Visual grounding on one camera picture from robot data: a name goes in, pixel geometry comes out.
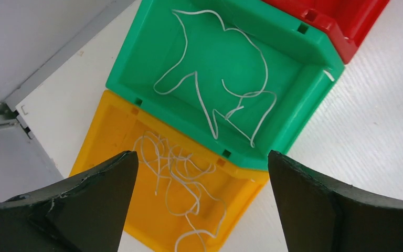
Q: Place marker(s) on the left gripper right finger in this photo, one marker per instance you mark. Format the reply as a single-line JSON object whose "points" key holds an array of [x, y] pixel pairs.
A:
{"points": [[320, 213]]}

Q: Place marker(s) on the green plastic bin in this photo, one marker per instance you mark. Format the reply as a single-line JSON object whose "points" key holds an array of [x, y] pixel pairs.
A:
{"points": [[241, 78]]}

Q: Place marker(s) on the red plastic bin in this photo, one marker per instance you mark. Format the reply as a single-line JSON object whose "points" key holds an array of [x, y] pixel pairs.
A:
{"points": [[346, 22]]}

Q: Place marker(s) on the yellow plastic bin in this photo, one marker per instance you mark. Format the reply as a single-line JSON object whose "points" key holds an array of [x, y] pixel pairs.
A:
{"points": [[186, 198]]}

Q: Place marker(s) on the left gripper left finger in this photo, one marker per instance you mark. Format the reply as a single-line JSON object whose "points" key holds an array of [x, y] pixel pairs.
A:
{"points": [[85, 212]]}

